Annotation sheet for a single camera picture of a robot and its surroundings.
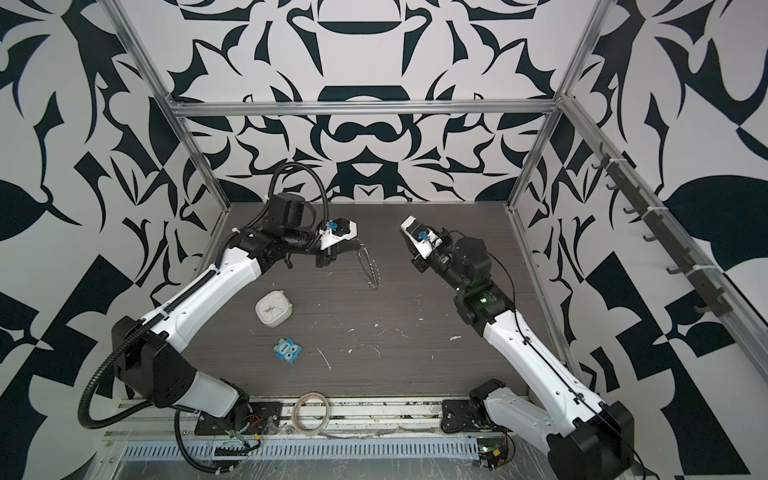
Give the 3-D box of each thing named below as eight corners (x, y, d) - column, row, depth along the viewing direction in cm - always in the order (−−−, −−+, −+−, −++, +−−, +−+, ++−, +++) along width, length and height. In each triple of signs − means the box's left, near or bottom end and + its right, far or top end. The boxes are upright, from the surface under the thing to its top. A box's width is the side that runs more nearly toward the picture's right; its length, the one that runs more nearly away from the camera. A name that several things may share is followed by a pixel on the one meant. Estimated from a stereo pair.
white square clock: (254, 327, 90) (250, 323, 87) (263, 295, 96) (260, 290, 94) (288, 327, 90) (286, 323, 87) (295, 295, 96) (293, 290, 94)
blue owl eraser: (273, 353, 86) (271, 351, 85) (284, 337, 89) (283, 334, 88) (293, 365, 84) (291, 363, 83) (304, 348, 87) (303, 346, 86)
